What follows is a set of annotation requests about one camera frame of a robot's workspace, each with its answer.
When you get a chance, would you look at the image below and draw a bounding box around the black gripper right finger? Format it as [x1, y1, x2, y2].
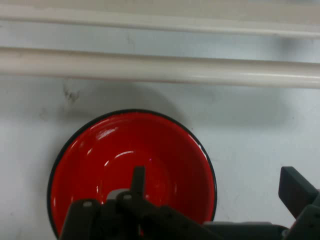
[277, 165, 320, 240]

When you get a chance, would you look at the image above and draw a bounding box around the red bowl with black rim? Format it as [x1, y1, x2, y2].
[46, 108, 218, 239]

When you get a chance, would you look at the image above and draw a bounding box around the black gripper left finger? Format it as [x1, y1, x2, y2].
[58, 165, 221, 240]

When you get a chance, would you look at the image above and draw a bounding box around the white plastic rail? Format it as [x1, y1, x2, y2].
[0, 46, 320, 90]
[0, 3, 320, 40]

